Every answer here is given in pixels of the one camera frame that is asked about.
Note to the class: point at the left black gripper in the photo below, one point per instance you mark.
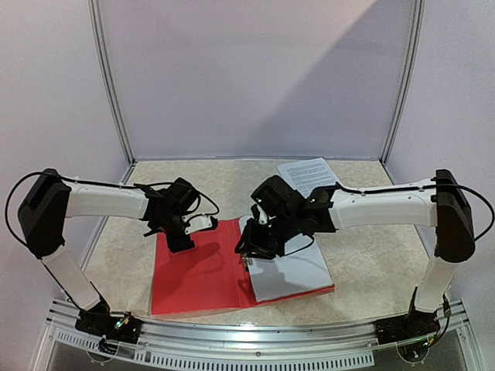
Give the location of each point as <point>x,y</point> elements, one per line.
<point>177,245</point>

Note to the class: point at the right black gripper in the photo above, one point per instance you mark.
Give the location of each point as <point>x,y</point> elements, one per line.
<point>257,243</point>

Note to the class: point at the red file folder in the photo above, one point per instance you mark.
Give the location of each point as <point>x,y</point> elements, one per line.
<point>209,277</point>

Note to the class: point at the stack of printed papers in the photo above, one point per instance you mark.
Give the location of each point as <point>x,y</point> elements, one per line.
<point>305,175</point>

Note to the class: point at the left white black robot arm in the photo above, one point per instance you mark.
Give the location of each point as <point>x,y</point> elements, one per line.
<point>52,199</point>

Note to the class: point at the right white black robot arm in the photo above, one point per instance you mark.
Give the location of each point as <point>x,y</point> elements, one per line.
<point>281,213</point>

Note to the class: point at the metal clip folder spine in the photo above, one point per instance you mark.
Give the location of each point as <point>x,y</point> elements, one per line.
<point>244,264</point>

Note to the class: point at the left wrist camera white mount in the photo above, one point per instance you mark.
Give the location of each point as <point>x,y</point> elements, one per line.
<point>200,222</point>

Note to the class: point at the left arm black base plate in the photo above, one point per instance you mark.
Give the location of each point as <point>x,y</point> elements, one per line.
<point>100,322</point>

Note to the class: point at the aluminium front rail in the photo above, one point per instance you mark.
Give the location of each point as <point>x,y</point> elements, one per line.
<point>190,346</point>

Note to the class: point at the left aluminium frame post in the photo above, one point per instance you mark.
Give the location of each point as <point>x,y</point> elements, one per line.
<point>108,79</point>

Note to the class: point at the aluminium frame post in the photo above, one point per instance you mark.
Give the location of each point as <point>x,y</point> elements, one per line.
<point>405,81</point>
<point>108,79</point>

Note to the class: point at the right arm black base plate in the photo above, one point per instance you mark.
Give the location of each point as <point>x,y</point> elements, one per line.
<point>401,328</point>

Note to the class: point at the right aluminium frame post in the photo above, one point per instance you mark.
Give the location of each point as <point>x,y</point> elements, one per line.
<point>405,81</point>

